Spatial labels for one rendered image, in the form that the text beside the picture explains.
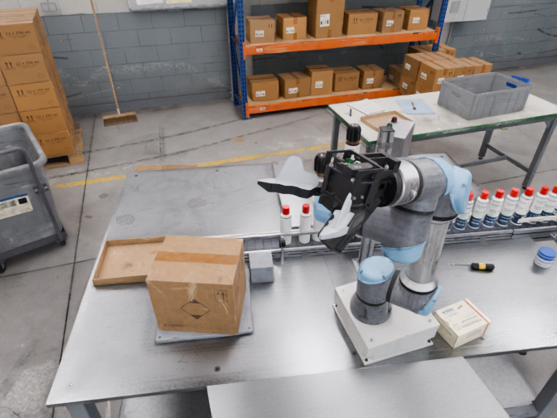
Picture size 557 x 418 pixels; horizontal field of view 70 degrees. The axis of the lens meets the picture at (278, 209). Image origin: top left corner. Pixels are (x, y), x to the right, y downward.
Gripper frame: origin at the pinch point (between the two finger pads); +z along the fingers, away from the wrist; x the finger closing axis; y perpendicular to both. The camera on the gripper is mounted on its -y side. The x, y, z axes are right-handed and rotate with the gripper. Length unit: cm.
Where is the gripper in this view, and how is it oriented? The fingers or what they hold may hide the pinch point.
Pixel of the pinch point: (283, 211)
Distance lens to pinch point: 55.0
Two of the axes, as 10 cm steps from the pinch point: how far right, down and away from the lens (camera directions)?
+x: 5.5, 5.0, -6.7
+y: 2.0, -8.6, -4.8
